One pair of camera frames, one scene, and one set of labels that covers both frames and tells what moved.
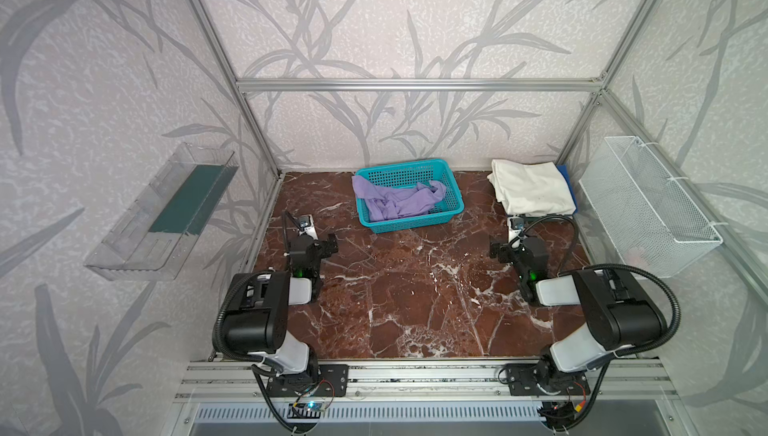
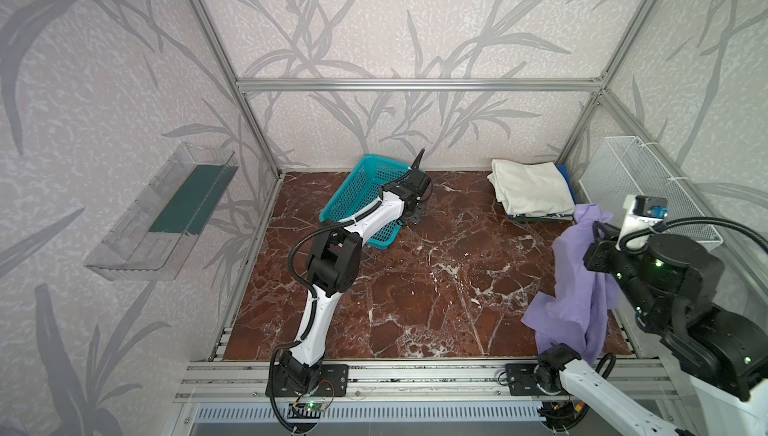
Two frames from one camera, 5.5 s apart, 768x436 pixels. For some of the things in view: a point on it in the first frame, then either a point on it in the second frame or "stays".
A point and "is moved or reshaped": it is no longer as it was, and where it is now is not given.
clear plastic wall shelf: (157, 234) stays
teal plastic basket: (399, 194) is moved or reshaped
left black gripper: (309, 244) -> (417, 181)
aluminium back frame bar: (419, 84) stays
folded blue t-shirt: (563, 169) stays
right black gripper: (517, 250) -> (597, 254)
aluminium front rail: (418, 381) stays
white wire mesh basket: (643, 216) stays
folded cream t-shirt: (531, 188) stays
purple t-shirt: (384, 203) -> (577, 311)
